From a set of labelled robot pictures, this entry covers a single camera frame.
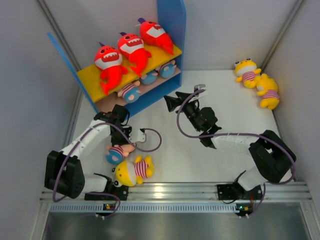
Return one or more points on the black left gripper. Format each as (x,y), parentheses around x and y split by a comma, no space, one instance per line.
(126,141)

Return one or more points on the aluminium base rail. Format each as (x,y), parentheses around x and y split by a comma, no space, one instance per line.
(208,191)

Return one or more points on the blue yellow toy shelf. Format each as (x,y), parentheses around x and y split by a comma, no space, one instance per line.
(102,21)

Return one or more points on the boy doll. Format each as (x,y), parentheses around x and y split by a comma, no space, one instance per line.
(149,77)
(130,92)
(167,70)
(116,154)

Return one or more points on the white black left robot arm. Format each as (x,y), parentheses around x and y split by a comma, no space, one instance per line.
(65,174)

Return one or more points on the yellow frog plush front left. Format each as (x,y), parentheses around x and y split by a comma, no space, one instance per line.
(129,173)

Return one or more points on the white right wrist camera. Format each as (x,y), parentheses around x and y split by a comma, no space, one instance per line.
(200,91)

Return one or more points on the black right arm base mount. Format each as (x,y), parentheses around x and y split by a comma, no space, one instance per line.
(233,192)

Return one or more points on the white slotted cable duct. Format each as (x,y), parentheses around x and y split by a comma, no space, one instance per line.
(136,207)

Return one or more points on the yellow frog plush face down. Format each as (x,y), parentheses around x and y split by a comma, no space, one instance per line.
(267,89)

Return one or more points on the yellow frog plush back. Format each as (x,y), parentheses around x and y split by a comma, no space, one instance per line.
(247,73)

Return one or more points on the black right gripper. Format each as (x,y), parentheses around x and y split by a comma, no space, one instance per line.
(173,102)

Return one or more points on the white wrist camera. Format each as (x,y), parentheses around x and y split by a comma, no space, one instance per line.
(200,91)
(138,136)

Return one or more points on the red shark plush mouth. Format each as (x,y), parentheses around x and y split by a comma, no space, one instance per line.
(132,47)

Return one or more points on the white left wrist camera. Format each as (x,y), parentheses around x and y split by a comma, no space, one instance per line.
(138,136)

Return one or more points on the yellow frog plush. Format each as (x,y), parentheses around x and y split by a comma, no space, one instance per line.
(247,73)
(129,173)

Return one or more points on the red shark plush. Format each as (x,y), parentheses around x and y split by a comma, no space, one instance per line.
(109,61)
(154,34)

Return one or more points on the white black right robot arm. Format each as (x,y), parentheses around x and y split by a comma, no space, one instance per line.
(271,156)

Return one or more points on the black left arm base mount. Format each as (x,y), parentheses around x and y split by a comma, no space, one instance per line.
(121,192)

